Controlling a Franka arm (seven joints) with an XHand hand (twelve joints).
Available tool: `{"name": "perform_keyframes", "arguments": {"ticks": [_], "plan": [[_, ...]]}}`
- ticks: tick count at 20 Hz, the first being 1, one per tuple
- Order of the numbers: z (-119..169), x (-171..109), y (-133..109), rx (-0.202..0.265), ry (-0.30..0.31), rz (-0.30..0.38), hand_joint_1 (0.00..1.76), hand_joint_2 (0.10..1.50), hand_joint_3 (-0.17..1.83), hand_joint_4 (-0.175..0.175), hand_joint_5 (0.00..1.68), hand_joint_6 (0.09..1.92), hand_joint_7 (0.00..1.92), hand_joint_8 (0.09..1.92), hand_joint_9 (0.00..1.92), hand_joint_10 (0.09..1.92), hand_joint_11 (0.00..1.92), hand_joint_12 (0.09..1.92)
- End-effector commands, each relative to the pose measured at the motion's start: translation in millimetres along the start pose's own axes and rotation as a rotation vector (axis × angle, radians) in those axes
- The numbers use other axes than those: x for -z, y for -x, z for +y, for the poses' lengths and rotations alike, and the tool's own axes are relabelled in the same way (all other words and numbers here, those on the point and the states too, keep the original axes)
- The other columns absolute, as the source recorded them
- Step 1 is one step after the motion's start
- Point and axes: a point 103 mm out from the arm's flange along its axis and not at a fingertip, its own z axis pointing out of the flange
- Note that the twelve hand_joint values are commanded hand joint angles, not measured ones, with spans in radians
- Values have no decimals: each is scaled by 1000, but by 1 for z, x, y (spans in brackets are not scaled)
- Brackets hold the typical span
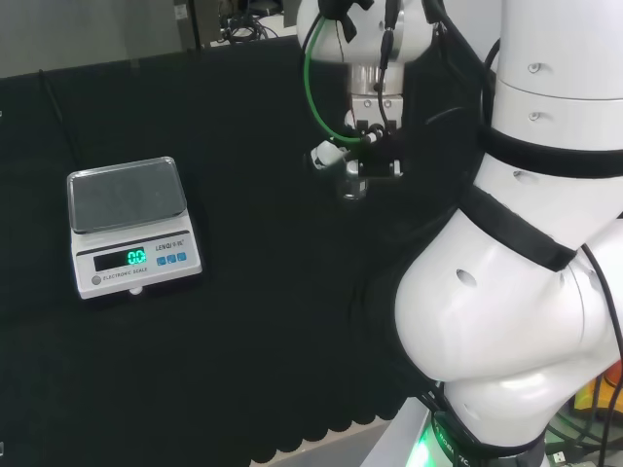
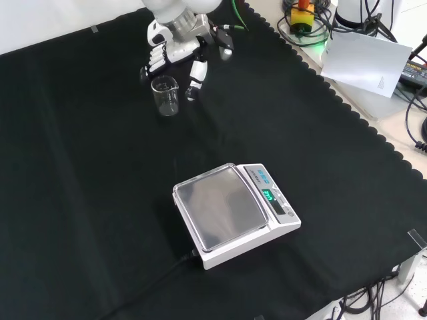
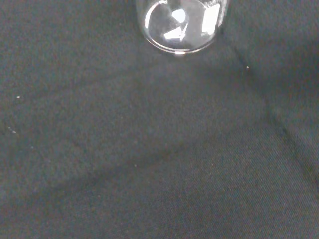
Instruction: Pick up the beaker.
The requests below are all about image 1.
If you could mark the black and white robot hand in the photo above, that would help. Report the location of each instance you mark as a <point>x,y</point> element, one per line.
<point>377,109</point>

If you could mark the small clear glass beaker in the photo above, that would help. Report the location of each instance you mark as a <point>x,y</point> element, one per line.
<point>354,191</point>

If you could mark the white electronic balance steel pan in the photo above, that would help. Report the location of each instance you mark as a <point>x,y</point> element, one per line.
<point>136,258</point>

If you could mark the black bench cloth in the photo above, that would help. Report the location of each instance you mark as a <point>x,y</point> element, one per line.
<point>219,350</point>

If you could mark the yellow stop button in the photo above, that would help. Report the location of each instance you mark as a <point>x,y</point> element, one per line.
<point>614,384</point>

